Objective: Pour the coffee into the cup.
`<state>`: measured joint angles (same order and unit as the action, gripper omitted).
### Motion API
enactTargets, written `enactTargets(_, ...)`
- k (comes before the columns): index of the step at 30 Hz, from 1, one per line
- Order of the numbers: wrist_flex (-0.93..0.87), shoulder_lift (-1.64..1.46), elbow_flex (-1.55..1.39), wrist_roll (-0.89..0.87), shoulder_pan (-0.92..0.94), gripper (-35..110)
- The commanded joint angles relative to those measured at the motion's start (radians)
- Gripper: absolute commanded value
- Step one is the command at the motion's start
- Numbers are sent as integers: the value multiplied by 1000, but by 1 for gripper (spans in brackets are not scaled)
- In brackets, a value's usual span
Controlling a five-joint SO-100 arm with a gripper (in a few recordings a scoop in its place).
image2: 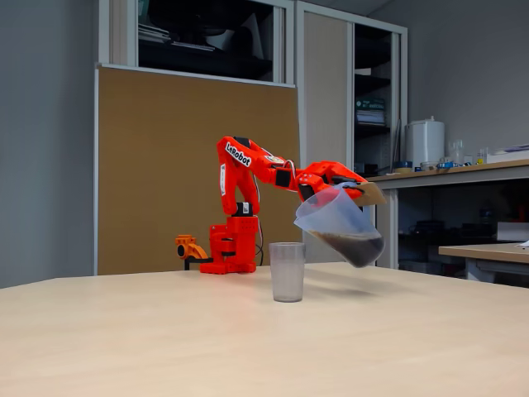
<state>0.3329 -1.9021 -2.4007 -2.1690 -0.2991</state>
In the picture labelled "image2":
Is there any grey cabinet with roller shutter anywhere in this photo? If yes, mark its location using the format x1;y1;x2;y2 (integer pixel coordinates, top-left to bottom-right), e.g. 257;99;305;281
295;1;409;269

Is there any clear plastic cup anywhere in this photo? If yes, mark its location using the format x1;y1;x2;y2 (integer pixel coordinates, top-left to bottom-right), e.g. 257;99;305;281
268;242;307;304

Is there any grey cabinet with dark shelves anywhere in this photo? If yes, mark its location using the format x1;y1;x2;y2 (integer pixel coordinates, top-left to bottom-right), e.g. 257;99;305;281
98;0;297;88

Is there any brown cardboard handle flap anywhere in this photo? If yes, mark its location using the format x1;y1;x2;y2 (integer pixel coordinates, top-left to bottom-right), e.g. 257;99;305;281
350;181;388;208

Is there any white storage box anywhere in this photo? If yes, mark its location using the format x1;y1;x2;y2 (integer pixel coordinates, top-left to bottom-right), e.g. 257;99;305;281
497;222;529;243

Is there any clear drinking glass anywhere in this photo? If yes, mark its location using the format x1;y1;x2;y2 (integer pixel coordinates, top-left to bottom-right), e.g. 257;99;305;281
448;139;466;165

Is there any orange table clamp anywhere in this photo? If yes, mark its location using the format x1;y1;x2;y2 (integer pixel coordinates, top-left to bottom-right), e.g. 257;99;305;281
174;234;214;271

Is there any wooden top sideboard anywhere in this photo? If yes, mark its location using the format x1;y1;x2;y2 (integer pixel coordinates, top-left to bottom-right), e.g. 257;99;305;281
365;159;529;286

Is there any wooden top grey desk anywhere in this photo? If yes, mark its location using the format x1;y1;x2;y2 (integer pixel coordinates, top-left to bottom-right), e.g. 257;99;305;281
438;242;529;286

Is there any black power cable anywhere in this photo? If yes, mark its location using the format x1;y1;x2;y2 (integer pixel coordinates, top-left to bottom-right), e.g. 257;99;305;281
255;214;266;267

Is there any white flat box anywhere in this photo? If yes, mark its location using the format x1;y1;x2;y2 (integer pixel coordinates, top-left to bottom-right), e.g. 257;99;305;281
486;143;529;165

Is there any brown cork pinboard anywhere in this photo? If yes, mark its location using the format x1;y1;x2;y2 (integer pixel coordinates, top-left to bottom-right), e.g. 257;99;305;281
93;62;303;277

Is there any clear plastic measuring jug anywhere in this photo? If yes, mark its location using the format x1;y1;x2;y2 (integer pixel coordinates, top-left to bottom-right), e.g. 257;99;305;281
293;181;386;269

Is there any white cylindrical appliance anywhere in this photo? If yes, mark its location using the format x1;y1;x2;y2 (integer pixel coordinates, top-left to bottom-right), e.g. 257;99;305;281
404;116;446;170

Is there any white paper stack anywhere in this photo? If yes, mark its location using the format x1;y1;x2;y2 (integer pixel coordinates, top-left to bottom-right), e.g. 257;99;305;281
355;109;386;127
138;22;173;45

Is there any green box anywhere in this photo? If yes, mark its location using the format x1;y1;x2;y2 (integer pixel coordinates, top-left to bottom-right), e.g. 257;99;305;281
355;98;386;112

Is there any white folded sheet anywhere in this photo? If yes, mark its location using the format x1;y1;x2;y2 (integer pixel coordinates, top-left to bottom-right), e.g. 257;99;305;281
204;12;265;61

